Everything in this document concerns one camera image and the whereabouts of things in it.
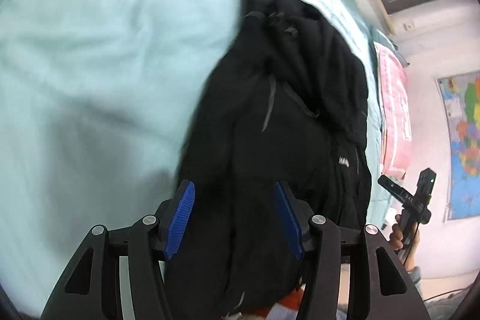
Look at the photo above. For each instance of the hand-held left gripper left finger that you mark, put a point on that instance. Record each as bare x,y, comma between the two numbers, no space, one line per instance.
180,220

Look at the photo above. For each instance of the person's right hand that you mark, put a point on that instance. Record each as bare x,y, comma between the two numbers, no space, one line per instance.
394,235

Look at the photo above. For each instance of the orange cloth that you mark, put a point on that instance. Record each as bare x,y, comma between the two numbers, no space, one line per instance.
287,305

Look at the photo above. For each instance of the pink printed pillow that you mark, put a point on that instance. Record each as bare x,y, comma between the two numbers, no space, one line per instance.
393,110

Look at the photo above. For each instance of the white wall switch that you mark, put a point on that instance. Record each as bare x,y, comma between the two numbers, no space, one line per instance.
409,26

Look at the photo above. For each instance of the white plastic object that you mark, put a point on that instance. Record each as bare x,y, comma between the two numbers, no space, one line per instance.
389,217

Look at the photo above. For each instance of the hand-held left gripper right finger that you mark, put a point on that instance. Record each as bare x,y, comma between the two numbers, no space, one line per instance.
288,220

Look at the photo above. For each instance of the teal pillow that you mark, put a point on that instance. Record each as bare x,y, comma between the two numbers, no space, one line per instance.
382,39

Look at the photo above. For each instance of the teal quilted blanket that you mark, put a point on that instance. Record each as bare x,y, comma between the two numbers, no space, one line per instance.
93,61

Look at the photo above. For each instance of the black hooded jacket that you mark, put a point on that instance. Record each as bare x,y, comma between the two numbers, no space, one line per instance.
281,117

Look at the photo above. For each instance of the colourful wall map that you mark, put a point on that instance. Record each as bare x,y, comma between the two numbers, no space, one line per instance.
463,140

